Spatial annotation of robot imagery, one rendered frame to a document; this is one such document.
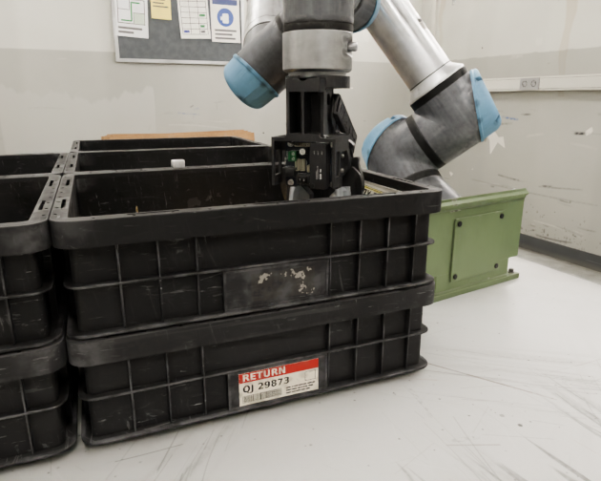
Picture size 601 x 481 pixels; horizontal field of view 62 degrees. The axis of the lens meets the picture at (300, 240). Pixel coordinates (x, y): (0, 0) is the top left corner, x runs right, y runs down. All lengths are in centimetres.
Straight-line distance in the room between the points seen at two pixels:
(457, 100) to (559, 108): 279
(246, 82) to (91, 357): 38
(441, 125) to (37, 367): 73
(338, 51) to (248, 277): 25
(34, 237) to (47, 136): 326
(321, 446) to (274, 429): 5
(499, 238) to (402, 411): 46
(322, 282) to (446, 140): 50
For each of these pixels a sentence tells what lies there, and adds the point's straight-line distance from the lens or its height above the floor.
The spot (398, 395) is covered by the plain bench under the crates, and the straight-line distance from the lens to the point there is 61.
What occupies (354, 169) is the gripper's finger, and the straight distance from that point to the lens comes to 58.
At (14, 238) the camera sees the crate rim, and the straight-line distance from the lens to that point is 46.
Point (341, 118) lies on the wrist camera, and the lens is 59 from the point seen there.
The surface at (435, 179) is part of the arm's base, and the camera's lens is 95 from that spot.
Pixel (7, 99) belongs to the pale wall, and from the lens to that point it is 371.
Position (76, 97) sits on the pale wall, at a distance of 371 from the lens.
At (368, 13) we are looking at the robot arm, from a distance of 67.
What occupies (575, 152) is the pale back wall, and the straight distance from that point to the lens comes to 364.
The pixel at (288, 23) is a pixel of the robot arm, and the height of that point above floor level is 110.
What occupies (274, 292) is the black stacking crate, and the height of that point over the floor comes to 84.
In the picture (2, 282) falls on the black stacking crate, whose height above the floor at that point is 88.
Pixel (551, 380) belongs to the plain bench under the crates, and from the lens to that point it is 70.
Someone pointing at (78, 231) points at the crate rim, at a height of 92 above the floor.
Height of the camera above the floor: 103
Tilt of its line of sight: 16 degrees down
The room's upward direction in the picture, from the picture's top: straight up
